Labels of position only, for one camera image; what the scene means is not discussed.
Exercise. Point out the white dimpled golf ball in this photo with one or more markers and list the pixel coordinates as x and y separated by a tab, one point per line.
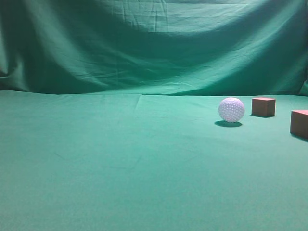
231	109

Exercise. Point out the red-brown cube block rear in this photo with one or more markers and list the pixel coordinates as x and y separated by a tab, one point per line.
263	107

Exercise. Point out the red-brown cube block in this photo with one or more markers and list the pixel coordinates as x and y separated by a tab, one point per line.
263	107
299	123

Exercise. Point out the red-brown cube block front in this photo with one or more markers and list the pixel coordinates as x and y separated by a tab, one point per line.
299	123

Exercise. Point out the green cloth backdrop and cover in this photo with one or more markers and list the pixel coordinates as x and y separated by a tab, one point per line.
109	115

